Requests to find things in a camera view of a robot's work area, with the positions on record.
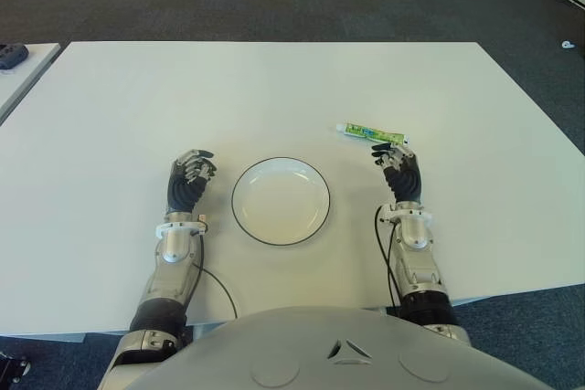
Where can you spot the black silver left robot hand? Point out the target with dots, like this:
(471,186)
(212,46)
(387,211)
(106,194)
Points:
(185,189)

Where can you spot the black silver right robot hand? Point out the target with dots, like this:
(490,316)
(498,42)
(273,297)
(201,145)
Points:
(407,182)

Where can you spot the green toothpaste tube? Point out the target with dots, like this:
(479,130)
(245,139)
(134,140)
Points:
(372,133)

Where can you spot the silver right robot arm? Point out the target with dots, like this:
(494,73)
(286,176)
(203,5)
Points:
(418,248)

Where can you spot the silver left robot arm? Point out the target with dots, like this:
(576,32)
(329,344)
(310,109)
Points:
(171,248)

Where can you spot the white plate with black rim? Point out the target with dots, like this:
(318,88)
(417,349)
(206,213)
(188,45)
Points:
(281,202)

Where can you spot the silver robot torso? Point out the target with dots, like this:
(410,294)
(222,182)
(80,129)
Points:
(338,353)

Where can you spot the white side table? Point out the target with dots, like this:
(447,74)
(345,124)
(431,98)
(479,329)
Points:
(27,75)

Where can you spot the dark grey controller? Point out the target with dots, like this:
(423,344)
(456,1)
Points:
(11,55)

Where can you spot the black metal bracket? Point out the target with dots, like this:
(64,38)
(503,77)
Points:
(13,367)

